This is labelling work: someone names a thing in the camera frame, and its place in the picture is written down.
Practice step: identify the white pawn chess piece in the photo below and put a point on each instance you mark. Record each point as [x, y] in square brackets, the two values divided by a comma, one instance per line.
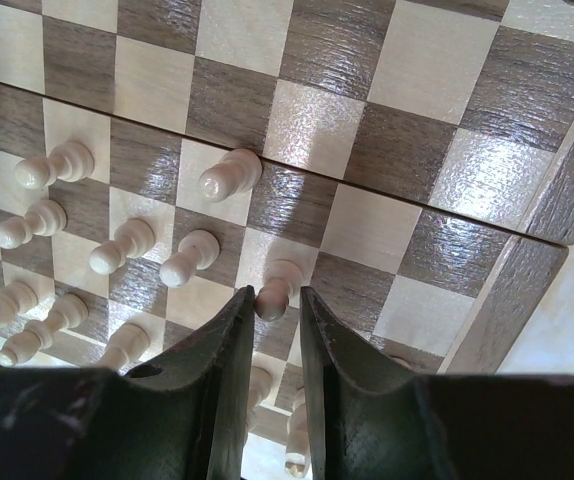
[69, 162]
[198, 250]
[131, 240]
[43, 218]
[282, 280]

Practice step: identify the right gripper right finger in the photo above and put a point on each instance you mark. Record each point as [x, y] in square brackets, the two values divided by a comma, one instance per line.
[370, 417]

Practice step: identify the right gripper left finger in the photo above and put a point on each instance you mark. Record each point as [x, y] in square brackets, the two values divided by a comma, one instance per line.
[180, 415]

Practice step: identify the white bishop chess piece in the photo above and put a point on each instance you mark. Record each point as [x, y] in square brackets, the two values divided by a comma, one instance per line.
[238, 171]

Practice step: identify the wooden chess board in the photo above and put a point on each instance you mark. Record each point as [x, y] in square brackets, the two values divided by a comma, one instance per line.
[417, 156]

